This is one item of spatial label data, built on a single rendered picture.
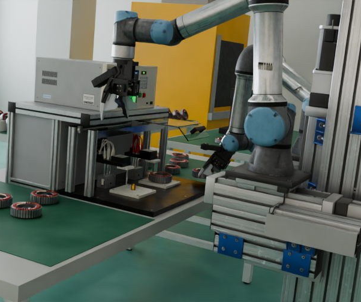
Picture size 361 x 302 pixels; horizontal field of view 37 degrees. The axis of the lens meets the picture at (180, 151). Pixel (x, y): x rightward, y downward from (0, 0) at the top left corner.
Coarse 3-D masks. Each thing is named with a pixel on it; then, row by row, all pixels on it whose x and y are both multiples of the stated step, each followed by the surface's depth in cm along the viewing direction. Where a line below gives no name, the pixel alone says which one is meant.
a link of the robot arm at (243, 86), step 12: (252, 48) 239; (240, 60) 239; (252, 60) 237; (240, 72) 238; (252, 72) 238; (240, 84) 240; (240, 96) 241; (240, 108) 242; (240, 120) 243; (228, 132) 247; (240, 132) 244; (228, 144) 244; (240, 144) 246
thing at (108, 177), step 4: (100, 176) 243; (104, 176) 242; (108, 176) 243; (112, 176) 245; (100, 180) 243; (104, 180) 242; (108, 180) 243; (112, 180) 246; (100, 184) 243; (104, 184) 242; (108, 184) 243; (112, 184) 247
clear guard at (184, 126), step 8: (136, 120) 257; (144, 120) 257; (152, 120) 260; (160, 120) 263; (168, 120) 266; (176, 120) 269; (184, 120) 272; (184, 128) 251; (192, 128) 258; (184, 136) 247; (192, 136) 252; (200, 136) 259; (208, 136) 266
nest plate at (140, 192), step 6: (120, 186) 244; (126, 186) 245; (138, 186) 247; (114, 192) 236; (120, 192) 234; (126, 192) 234; (132, 192) 235; (138, 192) 236; (144, 192) 237; (150, 192) 239; (138, 198) 230
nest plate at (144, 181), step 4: (140, 180) 259; (144, 180) 259; (148, 180) 260; (172, 180) 265; (176, 180) 266; (144, 184) 257; (148, 184) 256; (152, 184) 255; (156, 184) 254; (160, 184) 255; (164, 184) 256; (168, 184) 257; (172, 184) 257; (176, 184) 261; (164, 188) 252
